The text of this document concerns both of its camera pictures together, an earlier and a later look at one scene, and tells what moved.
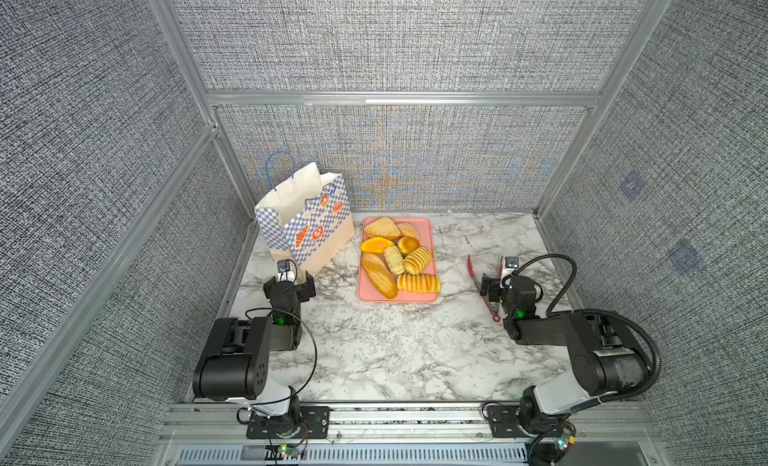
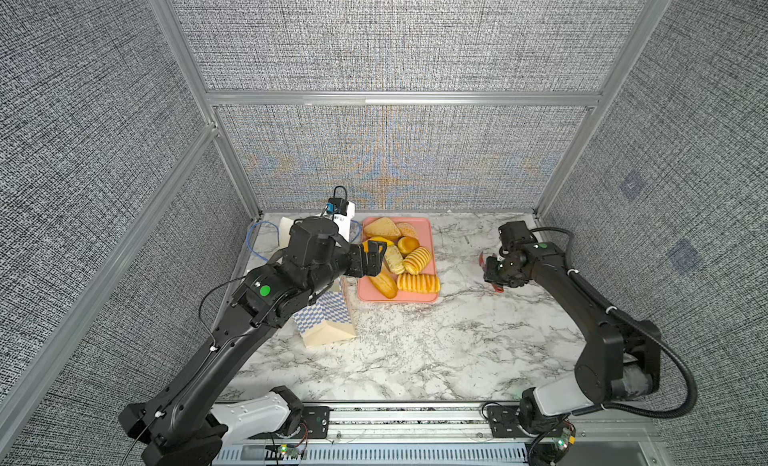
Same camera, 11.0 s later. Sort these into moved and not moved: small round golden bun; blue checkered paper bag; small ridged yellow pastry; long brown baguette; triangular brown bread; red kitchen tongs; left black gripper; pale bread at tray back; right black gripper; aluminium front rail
Moved: right black gripper; left black gripper; red kitchen tongs; blue checkered paper bag
Not moved: long brown baguette; small round golden bun; aluminium front rail; small ridged yellow pastry; triangular brown bread; pale bread at tray back
